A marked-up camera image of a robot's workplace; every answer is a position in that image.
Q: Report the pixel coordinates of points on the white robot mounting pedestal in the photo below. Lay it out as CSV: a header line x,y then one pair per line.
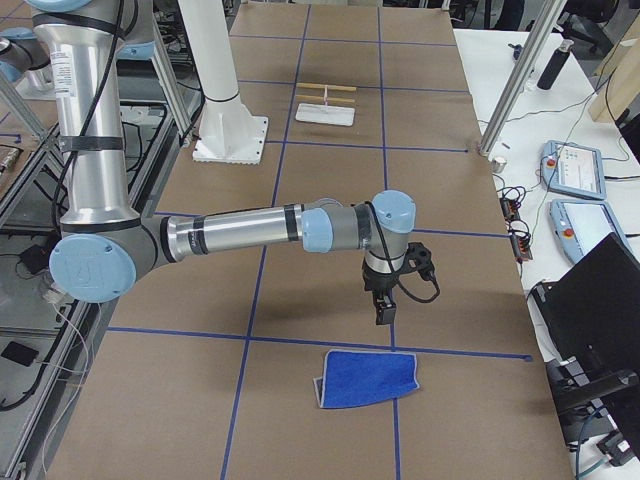
x,y
228,132

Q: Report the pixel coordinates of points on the white wooden towel rack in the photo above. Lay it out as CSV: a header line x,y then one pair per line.
x,y
325,104

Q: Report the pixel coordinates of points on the small metal cylinder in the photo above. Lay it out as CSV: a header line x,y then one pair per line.
x,y
498,164

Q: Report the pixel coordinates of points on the lower small electronics board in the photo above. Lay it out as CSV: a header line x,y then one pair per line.
x,y
521,249

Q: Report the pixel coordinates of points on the black phone on shelf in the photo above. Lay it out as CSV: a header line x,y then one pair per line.
x,y
19,353

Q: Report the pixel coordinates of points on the teach pendant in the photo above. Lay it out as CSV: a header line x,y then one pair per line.
x,y
574,170
581,224

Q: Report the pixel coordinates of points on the black laptop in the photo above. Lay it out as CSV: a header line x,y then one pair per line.
x,y
592,312

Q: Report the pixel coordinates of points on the black power adapter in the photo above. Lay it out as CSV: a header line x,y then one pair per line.
x,y
35,258

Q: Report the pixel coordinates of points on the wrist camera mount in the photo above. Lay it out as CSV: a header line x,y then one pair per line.
x,y
418,259

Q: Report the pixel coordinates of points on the blue microfiber towel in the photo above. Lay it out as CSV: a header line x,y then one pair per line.
x,y
353,379

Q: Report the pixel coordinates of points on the aluminium frame post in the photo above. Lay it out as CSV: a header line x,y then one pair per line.
x,y
543,26

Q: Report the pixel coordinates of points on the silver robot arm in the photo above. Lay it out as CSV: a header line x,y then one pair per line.
x,y
23,55
106,246

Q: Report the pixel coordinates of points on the black water bottle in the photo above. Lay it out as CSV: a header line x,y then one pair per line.
x,y
555,65

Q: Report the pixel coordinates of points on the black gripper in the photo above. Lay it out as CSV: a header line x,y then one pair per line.
x,y
378,284

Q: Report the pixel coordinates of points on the lower teach pendant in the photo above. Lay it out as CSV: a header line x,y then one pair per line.
x,y
581,224

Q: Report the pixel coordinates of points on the upper small electronics board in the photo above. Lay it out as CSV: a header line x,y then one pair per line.
x,y
510,209

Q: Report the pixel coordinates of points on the small electronics board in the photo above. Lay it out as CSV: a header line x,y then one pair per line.
x,y
510,209
521,249

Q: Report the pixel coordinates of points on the upper teach pendant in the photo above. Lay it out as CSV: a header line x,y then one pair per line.
x,y
574,170

